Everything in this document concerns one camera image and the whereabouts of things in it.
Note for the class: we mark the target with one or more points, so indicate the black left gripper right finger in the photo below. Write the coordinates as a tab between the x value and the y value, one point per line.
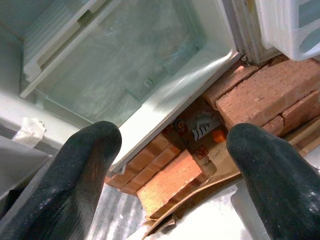
280	190

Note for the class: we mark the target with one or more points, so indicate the white fridge door bin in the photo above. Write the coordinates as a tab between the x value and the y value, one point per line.
287	25

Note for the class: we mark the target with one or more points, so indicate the printed paper packet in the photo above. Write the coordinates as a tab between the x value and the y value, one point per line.
200	126

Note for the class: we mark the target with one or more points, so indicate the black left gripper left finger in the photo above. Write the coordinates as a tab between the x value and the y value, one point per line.
62	190

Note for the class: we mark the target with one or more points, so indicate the silver fridge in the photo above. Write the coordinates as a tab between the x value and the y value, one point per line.
175	83

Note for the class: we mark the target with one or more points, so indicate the small orange piece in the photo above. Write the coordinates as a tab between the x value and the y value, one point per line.
218	136

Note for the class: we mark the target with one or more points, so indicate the brown cardboard sheet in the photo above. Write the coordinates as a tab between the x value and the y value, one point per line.
220	165

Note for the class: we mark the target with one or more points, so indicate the white ribbed fridge tray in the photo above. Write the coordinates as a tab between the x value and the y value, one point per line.
50	37

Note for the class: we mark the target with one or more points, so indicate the clear glass fridge shelf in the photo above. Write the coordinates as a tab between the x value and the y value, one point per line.
120	67

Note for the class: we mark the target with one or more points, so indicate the red brick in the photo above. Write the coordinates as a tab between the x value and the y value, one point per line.
138	163
170	180
160	161
301	110
265	92
225	86
273	125

